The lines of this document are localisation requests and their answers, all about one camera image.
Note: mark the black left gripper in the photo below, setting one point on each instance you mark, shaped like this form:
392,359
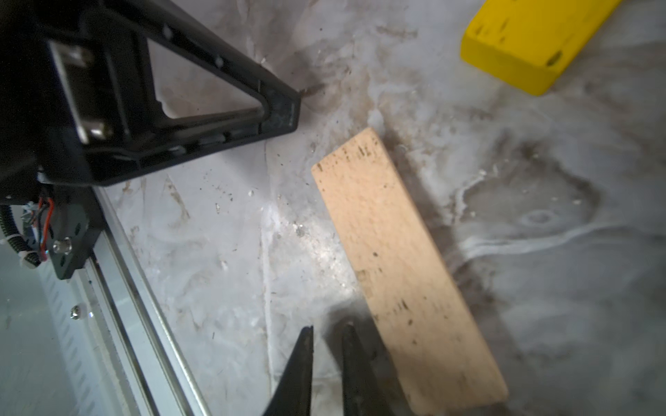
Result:
99,92

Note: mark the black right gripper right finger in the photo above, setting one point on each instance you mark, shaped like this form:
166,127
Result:
362,395

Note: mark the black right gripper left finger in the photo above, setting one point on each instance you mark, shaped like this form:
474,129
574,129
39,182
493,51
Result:
293,393

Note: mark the natural wood block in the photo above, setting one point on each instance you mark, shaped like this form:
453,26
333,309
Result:
441,358

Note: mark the yellow block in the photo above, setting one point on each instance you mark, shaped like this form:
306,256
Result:
529,44

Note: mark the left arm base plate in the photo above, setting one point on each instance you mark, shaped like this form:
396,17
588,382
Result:
67,223

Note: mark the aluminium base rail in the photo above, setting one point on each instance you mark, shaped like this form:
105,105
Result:
118,350

